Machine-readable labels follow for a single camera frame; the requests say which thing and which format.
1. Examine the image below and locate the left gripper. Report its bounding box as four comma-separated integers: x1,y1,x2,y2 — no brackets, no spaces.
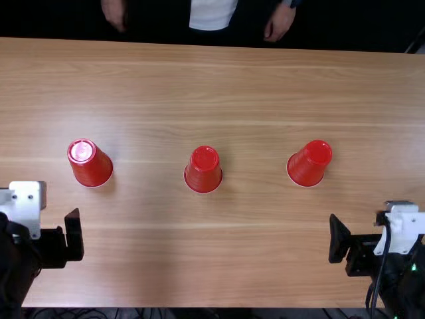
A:
31,207,85,270

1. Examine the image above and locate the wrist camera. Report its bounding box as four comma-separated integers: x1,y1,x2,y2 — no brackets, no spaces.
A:
0,180,48,241
373,199,425,257

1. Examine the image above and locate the person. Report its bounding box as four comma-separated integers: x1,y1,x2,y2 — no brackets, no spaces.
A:
100,0,305,43

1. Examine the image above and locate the red cup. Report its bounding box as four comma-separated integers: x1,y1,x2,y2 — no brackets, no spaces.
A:
286,139,333,189
66,138,114,189
183,145,224,194

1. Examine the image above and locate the black cable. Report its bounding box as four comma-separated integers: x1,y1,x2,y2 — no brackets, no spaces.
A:
365,212,393,315

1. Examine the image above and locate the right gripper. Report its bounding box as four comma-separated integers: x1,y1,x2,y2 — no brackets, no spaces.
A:
328,213,383,277

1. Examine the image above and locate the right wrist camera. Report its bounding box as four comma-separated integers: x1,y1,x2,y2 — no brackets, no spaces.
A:
373,199,425,257

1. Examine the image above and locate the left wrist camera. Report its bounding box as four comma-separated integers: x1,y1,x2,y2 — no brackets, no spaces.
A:
0,180,48,241

